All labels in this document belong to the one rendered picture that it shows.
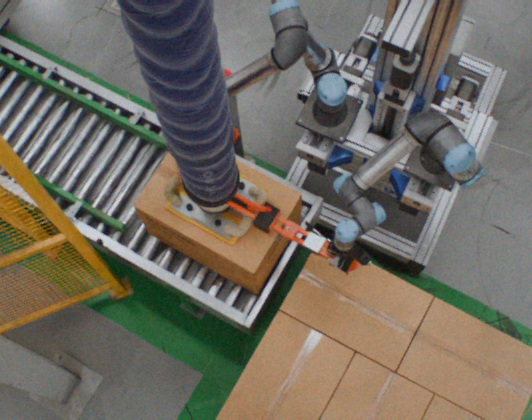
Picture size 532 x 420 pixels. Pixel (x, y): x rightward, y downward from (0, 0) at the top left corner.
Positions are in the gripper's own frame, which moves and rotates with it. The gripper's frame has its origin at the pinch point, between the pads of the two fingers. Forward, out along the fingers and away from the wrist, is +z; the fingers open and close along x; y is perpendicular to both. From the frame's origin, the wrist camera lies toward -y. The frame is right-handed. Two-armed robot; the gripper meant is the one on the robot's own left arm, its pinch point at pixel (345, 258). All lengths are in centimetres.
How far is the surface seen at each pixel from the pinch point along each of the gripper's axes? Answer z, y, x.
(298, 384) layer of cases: 54, -6, 46
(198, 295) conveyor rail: 49, 53, 34
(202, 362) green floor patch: 108, 45, 55
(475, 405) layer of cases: 54, -80, 16
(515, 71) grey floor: 107, -28, -184
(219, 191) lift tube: -20, 52, 6
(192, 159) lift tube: -57, 56, 11
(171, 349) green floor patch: 108, 63, 58
